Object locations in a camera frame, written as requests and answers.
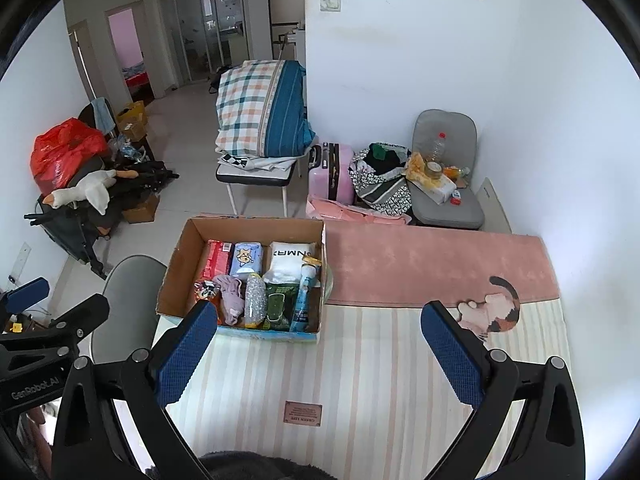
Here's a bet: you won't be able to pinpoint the black white checkered cloth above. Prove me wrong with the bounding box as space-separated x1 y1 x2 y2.
220 152 296 169

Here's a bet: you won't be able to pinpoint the dark fleece clothing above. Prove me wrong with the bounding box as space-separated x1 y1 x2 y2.
145 451 323 480

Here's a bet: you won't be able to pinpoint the red plastic bag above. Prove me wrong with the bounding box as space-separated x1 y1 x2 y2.
30 117 110 196

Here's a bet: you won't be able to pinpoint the purple socks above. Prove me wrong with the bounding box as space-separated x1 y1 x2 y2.
212 275 247 326

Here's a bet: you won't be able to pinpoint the red tissue packet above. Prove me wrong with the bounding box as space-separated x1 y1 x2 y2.
200 240 233 281

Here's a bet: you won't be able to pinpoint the glass sliding door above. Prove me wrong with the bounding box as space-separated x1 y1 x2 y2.
156 0 251 86

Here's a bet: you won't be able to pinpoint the white goose plush toy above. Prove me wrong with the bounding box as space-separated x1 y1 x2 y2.
42 169 138 216

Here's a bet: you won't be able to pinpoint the black white patterned bag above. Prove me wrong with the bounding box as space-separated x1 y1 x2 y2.
348 142 413 216

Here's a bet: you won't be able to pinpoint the light blue tissue pack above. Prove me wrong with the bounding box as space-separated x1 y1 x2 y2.
231 242 264 281

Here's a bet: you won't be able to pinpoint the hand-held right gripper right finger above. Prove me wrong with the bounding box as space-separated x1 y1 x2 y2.
421 301 586 480

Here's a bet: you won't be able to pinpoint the plaid blue folded quilt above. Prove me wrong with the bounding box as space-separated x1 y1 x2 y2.
215 59 317 158

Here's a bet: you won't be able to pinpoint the white soft packet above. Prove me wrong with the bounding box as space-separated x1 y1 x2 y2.
262 241 321 283

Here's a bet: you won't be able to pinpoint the blue tube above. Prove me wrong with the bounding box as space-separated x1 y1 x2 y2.
290 256 321 332

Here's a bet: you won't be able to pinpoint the yellow plastic bag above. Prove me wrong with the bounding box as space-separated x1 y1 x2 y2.
406 152 431 181

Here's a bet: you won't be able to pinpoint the grey cushioned chair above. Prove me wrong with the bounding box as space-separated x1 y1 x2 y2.
411 109 486 231

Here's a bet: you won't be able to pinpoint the light blue hanging cloth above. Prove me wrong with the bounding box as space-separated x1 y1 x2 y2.
90 97 117 133

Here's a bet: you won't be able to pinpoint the red cartoon snack packet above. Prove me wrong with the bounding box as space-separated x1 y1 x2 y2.
194 280 222 311

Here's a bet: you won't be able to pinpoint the yellow cardboard box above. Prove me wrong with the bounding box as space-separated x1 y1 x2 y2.
116 101 149 141

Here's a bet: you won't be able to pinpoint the small brown cardboard box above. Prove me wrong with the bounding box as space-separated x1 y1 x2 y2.
121 192 161 224

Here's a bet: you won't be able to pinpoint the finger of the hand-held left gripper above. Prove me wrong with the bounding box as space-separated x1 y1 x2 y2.
0 294 110 357
0 276 50 317

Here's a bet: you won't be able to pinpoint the black stroller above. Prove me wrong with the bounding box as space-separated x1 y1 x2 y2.
24 157 180 281

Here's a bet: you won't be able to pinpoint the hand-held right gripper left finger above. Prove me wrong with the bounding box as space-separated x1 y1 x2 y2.
52 301 219 480

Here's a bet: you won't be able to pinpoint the pink suitcase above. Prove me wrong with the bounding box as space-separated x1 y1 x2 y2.
307 142 356 206

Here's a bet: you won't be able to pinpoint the white board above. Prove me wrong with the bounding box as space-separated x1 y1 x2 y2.
477 176 513 235

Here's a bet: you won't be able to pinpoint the green wet wipes packet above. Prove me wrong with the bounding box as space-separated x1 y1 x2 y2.
264 282 301 331

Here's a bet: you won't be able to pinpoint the grey round chair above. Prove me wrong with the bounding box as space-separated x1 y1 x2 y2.
91 255 168 366

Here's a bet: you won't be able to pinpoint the white tissue pack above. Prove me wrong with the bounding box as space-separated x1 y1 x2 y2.
417 172 458 206

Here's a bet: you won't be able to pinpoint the pink plastic bag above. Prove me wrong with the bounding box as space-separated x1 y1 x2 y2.
306 197 413 226

